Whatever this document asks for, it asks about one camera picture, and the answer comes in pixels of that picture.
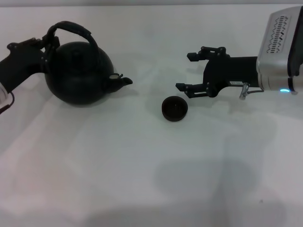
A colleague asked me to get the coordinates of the black round teapot with handle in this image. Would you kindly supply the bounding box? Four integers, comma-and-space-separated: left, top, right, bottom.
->
44, 21, 134, 108

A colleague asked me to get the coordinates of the dark left gripper cable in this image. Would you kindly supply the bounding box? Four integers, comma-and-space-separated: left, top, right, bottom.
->
0, 91, 16, 114

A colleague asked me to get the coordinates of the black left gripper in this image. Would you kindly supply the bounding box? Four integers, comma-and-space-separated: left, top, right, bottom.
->
0, 29, 60, 95

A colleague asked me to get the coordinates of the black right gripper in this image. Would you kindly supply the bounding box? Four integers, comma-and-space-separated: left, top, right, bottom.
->
175, 45, 260, 99

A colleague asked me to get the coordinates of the small dark teacup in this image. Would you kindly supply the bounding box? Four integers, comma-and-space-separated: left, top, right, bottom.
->
161, 95, 189, 122

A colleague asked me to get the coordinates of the grey right gripper cable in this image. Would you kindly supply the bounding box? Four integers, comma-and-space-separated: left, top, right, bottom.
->
239, 82, 265, 100

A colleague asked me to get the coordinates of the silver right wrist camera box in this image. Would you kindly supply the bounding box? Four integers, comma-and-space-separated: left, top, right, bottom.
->
256, 5, 303, 92

